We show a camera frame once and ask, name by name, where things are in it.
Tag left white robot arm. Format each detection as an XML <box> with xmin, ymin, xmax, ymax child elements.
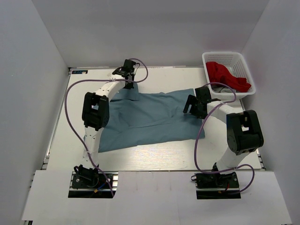
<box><xmin>82</xmin><ymin>59</ymin><xmax>137</xmax><ymax>169</ymax></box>

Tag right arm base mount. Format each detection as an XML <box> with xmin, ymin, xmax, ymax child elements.
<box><xmin>191</xmin><ymin>172</ymin><xmax>241</xmax><ymax>200</ymax></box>

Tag white plastic basket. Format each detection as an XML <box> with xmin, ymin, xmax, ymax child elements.
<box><xmin>202</xmin><ymin>52</ymin><xmax>256</xmax><ymax>100</ymax></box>

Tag blue label sticker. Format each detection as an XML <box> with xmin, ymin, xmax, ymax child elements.
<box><xmin>72</xmin><ymin>70</ymin><xmax>88</xmax><ymax>75</ymax></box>

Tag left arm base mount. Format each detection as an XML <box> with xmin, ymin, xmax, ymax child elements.
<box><xmin>68</xmin><ymin>172</ymin><xmax>113</xmax><ymax>199</ymax></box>

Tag red t-shirt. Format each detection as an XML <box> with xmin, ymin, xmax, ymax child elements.
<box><xmin>206</xmin><ymin>62</ymin><xmax>251</xmax><ymax>92</ymax></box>

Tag grey t-shirt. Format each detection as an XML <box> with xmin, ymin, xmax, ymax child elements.
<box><xmin>211</xmin><ymin>85</ymin><xmax>239</xmax><ymax>93</ymax></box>

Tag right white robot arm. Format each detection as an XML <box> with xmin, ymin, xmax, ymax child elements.
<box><xmin>183</xmin><ymin>84</ymin><xmax>264</xmax><ymax>187</ymax></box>

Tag blue-grey t-shirt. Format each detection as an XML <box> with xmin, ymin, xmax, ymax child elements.
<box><xmin>98</xmin><ymin>88</ymin><xmax>205</xmax><ymax>153</ymax></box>

